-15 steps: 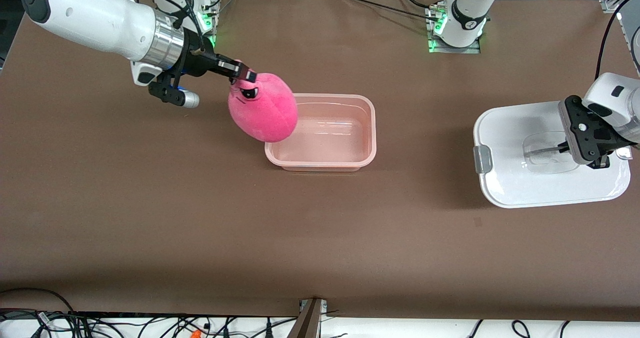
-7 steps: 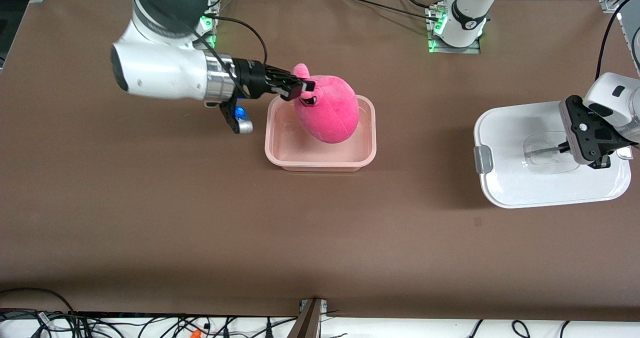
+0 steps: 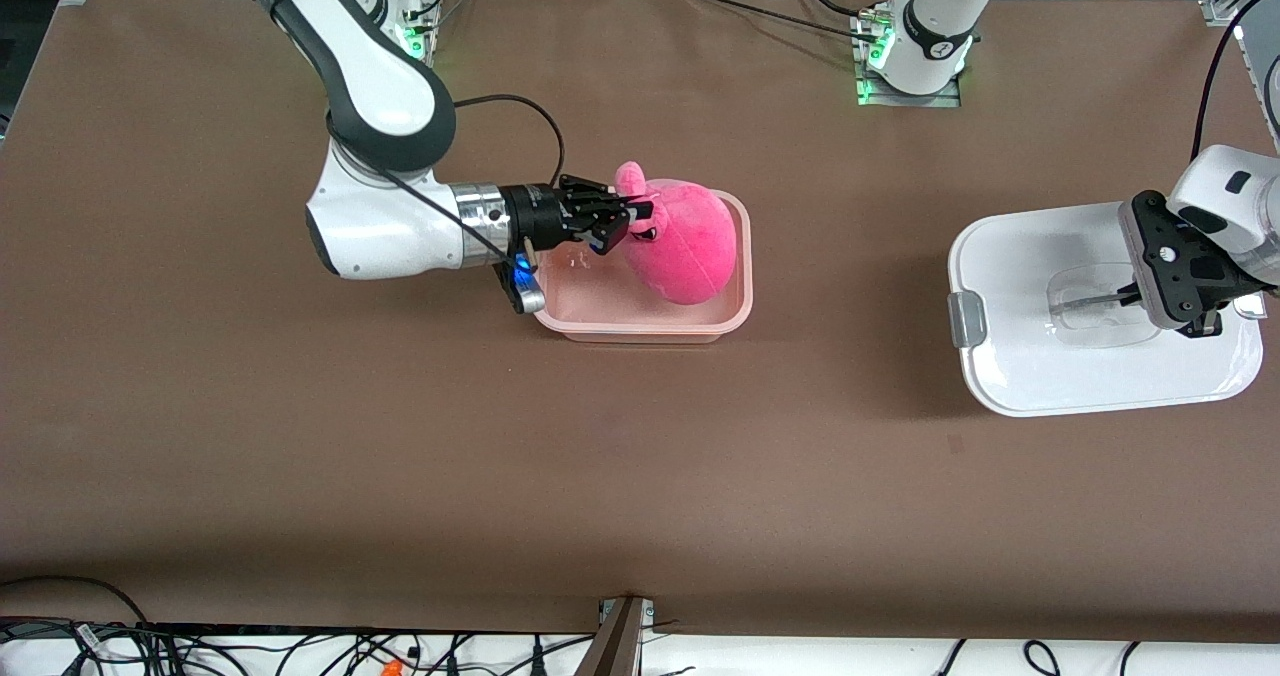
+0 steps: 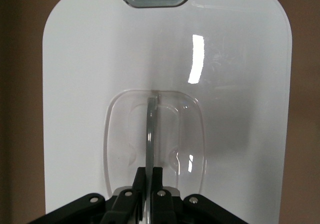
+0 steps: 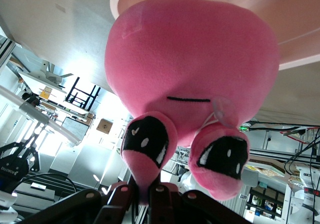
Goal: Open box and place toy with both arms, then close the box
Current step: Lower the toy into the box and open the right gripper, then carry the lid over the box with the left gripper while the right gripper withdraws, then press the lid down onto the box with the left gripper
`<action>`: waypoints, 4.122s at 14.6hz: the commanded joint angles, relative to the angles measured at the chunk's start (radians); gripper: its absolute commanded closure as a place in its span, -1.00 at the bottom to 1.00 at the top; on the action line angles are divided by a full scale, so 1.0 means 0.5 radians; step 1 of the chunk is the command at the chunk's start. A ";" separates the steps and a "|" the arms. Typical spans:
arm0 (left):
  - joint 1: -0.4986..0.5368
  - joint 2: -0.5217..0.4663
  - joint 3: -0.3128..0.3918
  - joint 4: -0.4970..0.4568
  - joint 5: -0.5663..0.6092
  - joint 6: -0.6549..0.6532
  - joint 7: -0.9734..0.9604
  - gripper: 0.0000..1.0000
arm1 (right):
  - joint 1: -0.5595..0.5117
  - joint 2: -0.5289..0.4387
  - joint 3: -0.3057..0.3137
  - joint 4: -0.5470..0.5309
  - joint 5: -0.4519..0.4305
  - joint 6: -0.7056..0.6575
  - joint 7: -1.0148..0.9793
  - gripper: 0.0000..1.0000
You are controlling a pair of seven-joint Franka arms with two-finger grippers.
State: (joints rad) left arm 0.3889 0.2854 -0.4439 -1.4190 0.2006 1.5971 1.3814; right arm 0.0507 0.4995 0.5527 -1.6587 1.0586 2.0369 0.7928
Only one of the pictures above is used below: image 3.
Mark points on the pale pink plastic box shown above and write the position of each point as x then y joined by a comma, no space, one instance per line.
640,328

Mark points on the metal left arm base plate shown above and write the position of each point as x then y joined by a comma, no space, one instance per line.
910,100

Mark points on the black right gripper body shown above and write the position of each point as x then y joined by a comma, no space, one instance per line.
531,216

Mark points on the pink plush toy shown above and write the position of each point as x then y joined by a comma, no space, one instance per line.
690,246

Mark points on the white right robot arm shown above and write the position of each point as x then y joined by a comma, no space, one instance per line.
380,106

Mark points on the white box lid grey clips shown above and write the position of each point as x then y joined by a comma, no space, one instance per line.
1050,366

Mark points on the aluminium camera mount post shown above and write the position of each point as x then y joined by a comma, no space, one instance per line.
618,646

